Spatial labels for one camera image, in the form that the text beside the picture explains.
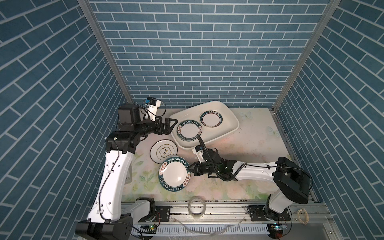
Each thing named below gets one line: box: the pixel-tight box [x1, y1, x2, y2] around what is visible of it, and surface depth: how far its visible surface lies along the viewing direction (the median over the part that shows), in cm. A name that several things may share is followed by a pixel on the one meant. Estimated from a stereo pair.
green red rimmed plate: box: [199, 110, 223, 128], surface depth 118 cm
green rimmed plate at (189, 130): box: [176, 119, 203, 142], surface depth 107 cm
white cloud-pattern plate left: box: [149, 139, 178, 164], surface depth 98 cm
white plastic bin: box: [170, 100, 240, 150], surface depth 113 cm
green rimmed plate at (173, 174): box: [158, 156, 192, 192], surface depth 81 cm
